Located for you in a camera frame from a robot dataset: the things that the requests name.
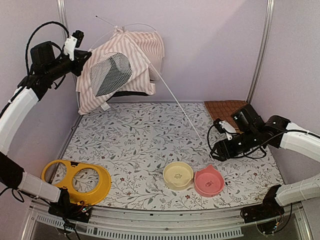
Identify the right aluminium frame post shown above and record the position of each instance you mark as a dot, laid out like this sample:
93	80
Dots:
262	49

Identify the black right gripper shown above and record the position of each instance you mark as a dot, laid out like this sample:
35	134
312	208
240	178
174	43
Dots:
221	146

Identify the aluminium frame post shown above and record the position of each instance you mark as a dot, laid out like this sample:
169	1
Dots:
63	20
262	49

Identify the white tent pole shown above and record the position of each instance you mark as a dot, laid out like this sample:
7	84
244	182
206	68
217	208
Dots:
180	105

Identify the pink pet bowl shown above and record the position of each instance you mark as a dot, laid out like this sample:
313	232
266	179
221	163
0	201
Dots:
208	182

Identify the brown woven mat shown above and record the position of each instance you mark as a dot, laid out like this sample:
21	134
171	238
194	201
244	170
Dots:
223	110

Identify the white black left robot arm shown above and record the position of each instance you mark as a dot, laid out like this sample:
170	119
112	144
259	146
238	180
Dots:
12	175

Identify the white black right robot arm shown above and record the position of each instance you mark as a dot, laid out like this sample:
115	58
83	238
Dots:
297	150

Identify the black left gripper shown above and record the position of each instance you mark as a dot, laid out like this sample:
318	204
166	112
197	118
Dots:
80	60

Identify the aluminium front rail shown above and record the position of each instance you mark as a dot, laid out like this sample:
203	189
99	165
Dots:
180	215

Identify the left aluminium frame post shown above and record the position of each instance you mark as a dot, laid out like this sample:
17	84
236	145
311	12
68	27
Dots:
63	20

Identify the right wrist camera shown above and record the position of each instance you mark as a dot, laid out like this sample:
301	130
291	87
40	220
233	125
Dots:
224	127

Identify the cream pet bowl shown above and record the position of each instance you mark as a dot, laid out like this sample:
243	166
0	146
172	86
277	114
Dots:
178	175

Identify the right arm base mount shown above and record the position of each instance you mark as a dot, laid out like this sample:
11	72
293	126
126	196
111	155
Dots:
269	208

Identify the yellow double bowl holder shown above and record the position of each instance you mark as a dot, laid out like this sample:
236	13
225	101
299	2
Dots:
84	182

